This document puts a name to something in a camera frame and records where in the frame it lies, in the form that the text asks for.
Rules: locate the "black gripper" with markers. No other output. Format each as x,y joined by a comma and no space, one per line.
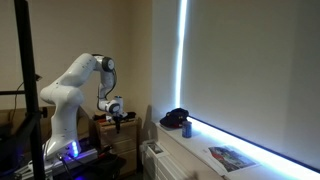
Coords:
117,120

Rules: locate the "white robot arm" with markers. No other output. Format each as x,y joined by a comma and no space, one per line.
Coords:
66,100

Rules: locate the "light wooden nightstand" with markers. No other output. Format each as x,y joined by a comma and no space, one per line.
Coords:
126,146

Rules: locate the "black orange bar clamp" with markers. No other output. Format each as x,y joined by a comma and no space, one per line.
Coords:
105,150

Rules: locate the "black robot cart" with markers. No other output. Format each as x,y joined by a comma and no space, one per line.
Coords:
100,166

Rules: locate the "white framed photo card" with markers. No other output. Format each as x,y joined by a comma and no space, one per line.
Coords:
155,149

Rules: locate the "navy baseball cap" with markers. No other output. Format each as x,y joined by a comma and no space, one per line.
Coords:
173,118

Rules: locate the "white radiator cover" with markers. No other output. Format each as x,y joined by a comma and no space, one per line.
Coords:
166,166

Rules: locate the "blue drink can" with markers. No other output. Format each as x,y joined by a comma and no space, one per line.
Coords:
187,130

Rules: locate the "white window sill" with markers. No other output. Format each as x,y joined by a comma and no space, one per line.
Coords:
200,140

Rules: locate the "brown leather sofa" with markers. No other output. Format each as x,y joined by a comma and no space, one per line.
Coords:
6,116

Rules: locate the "colourful magazine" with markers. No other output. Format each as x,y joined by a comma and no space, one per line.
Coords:
230,158

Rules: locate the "white window blind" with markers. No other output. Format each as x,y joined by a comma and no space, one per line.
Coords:
250,66

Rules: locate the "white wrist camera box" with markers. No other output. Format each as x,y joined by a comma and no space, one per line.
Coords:
122,115

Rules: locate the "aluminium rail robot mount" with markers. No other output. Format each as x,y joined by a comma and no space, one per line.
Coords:
66,160

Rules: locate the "black camera stand pole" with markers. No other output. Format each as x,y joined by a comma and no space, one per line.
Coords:
28,66

